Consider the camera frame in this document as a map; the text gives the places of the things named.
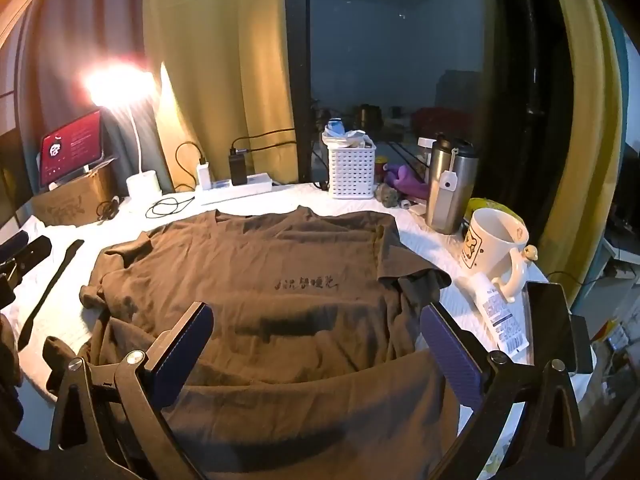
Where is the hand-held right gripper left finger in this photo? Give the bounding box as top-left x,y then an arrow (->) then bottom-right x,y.
47,301 -> 216,480

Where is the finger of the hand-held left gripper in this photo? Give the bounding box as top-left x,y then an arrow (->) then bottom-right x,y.
0,232 -> 54,292

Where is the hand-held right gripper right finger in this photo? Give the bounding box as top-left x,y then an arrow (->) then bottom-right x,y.
420,302 -> 587,480

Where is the brown t-shirt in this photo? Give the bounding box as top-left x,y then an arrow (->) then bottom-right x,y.
80,206 -> 462,480

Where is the white cream tube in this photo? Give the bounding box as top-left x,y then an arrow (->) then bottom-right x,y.
470,272 -> 530,354

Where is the cardboard box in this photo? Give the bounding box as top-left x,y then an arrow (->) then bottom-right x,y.
31,162 -> 119,227

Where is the black smartphone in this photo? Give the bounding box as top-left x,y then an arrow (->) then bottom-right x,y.
524,281 -> 594,376

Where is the white mug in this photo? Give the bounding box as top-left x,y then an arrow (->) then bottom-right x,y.
459,208 -> 539,304

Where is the tablet with red screen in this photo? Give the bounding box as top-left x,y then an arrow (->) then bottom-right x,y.
39,109 -> 119,189

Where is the white desk lamp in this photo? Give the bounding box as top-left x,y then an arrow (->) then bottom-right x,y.
82,60 -> 163,199

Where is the stainless steel tumbler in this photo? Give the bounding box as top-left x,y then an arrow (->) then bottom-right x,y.
425,132 -> 479,235

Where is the green fuzzy sock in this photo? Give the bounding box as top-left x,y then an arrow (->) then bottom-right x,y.
376,182 -> 401,207

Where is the white power strip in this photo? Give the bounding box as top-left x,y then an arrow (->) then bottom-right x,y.
195,174 -> 274,206

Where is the purple fuzzy sock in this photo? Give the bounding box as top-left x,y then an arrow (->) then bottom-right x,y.
384,162 -> 431,200

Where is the black charger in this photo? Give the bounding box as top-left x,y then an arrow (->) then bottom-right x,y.
228,147 -> 250,187

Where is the clear jar white lid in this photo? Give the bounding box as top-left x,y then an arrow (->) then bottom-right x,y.
417,137 -> 436,182

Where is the grey curtain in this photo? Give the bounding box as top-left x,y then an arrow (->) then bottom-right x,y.
10,0 -> 166,196

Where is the white plastic basket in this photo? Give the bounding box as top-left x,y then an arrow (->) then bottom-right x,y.
327,137 -> 377,200

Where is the white tissue paper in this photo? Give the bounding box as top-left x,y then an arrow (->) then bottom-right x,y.
322,129 -> 374,149

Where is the yellow curtain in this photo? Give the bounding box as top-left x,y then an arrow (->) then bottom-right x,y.
542,0 -> 627,307
142,0 -> 311,194

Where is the black strap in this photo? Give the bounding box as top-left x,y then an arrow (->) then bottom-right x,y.
17,239 -> 86,351

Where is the coiled black cable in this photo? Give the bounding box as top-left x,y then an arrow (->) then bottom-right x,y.
96,196 -> 122,222

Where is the thin black charging cable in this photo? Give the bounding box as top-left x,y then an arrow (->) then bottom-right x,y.
146,141 -> 207,220

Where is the black charger cable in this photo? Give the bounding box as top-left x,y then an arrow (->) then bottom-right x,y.
244,140 -> 302,155
230,129 -> 302,153

